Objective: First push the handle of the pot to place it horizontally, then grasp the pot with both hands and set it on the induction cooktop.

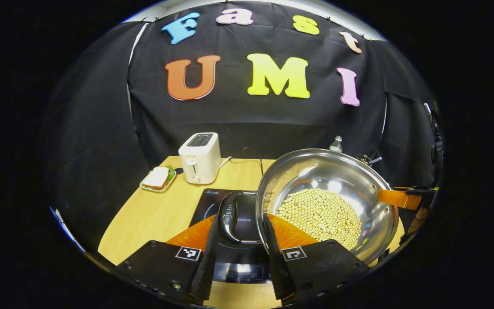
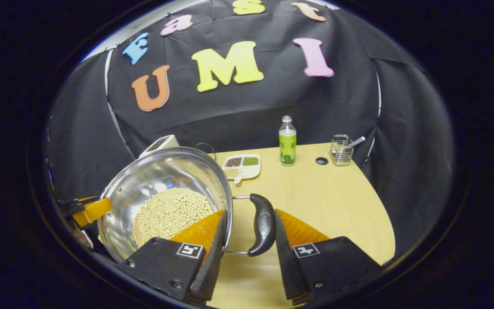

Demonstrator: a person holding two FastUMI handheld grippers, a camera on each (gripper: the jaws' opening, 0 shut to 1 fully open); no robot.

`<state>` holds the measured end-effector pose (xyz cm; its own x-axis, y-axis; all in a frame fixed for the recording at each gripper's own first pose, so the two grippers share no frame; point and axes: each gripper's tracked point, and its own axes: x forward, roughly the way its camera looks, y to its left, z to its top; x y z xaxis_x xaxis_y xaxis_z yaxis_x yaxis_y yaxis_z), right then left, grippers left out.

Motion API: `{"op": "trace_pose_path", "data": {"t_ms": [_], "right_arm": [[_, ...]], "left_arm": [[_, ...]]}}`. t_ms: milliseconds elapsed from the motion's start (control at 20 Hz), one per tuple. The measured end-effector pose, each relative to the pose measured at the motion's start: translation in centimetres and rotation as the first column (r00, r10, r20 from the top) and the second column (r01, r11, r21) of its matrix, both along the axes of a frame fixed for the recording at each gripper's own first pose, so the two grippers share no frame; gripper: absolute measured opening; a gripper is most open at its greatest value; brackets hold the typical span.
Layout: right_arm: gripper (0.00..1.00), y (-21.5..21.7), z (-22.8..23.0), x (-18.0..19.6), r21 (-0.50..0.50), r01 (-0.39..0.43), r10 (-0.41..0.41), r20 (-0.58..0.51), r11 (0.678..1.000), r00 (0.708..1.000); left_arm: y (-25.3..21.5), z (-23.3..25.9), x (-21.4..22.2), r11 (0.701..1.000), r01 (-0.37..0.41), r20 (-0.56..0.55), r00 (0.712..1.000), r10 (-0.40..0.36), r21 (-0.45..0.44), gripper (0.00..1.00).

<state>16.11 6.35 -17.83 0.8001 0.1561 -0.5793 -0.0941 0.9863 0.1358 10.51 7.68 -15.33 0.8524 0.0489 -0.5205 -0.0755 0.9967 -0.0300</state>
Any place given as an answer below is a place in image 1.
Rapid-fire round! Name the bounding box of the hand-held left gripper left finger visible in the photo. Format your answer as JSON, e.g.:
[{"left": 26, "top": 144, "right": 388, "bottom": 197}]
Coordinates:
[{"left": 116, "top": 213, "right": 220, "bottom": 306}]

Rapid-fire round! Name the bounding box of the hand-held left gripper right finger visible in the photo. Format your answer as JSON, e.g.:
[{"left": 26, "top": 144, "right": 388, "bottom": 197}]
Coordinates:
[{"left": 263, "top": 212, "right": 370, "bottom": 306}]

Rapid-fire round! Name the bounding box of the black induction cooktop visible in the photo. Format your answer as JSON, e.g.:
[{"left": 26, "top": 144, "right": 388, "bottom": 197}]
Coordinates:
[{"left": 189, "top": 188, "right": 273, "bottom": 284}]

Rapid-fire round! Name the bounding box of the stainless steel pot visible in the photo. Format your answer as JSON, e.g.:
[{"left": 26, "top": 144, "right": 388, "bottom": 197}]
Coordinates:
[{"left": 218, "top": 148, "right": 400, "bottom": 264}]

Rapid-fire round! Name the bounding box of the pile of soybeans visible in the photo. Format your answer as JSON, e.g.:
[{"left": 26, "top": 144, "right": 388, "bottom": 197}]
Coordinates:
[{"left": 275, "top": 188, "right": 362, "bottom": 250}]

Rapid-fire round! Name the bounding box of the small sandwich plate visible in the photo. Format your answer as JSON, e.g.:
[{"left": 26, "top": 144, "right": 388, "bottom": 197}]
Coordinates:
[{"left": 140, "top": 165, "right": 178, "bottom": 193}]

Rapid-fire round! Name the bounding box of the sandwich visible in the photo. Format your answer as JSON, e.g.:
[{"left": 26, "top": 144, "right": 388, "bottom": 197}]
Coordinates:
[{"left": 142, "top": 167, "right": 175, "bottom": 189}]

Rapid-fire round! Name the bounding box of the white toaster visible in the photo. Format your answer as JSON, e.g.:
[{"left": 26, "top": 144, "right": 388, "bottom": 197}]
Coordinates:
[{"left": 178, "top": 132, "right": 222, "bottom": 185}]

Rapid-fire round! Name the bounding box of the black power cable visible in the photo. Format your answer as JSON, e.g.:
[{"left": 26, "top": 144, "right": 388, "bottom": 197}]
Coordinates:
[{"left": 230, "top": 147, "right": 265, "bottom": 189}]

